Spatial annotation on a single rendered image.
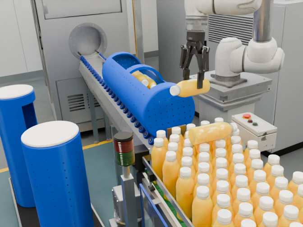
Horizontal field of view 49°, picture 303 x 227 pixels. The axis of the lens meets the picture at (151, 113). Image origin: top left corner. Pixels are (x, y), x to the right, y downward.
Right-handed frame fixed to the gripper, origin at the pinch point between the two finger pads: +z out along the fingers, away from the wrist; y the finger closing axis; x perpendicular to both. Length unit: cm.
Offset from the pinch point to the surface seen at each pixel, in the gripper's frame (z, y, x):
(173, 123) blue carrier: 25.8, -18.7, 9.8
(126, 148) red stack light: 16, 11, -46
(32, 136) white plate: 32, -61, -45
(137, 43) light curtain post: -4, -135, 87
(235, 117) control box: 18.6, 8.7, 21.6
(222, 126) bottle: 16.1, 17.5, -1.1
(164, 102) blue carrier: 14.4, -19.9, 4.0
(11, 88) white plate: 25, -145, -21
